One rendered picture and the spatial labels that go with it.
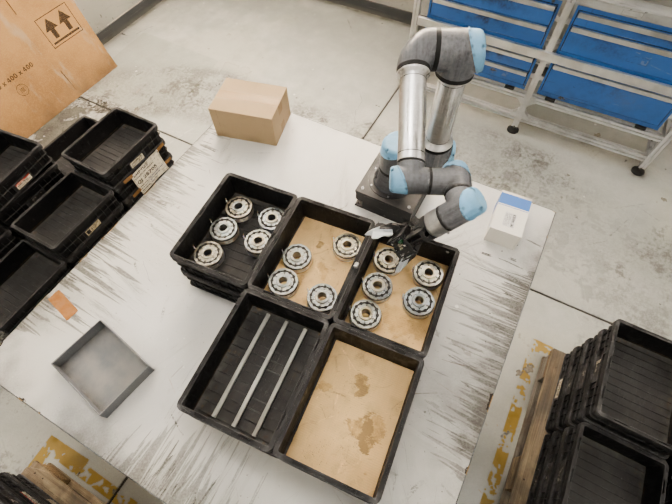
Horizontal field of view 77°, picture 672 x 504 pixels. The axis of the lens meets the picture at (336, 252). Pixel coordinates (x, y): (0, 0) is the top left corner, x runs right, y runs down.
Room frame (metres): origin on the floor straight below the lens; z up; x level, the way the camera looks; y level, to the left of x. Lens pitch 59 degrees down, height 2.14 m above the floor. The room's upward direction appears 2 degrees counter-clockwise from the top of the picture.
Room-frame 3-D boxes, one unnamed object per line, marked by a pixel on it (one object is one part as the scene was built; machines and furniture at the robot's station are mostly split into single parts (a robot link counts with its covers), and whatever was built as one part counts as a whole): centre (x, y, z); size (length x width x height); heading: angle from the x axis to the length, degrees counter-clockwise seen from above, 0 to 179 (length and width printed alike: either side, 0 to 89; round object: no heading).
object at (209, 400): (0.35, 0.24, 0.87); 0.40 x 0.30 x 0.11; 155
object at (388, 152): (1.11, -0.24, 0.97); 0.13 x 0.12 x 0.14; 85
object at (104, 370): (0.41, 0.80, 0.73); 0.27 x 0.20 x 0.05; 50
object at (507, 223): (0.95, -0.69, 0.75); 0.20 x 0.12 x 0.09; 153
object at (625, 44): (2.02, -1.62, 0.60); 0.72 x 0.03 x 0.56; 60
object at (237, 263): (0.84, 0.35, 0.87); 0.40 x 0.30 x 0.11; 155
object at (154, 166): (1.57, 1.00, 0.41); 0.31 x 0.02 x 0.16; 150
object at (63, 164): (1.83, 1.49, 0.26); 0.40 x 0.30 x 0.23; 150
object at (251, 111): (1.58, 0.38, 0.78); 0.30 x 0.22 x 0.16; 74
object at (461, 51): (1.10, -0.37, 1.18); 0.15 x 0.12 x 0.55; 85
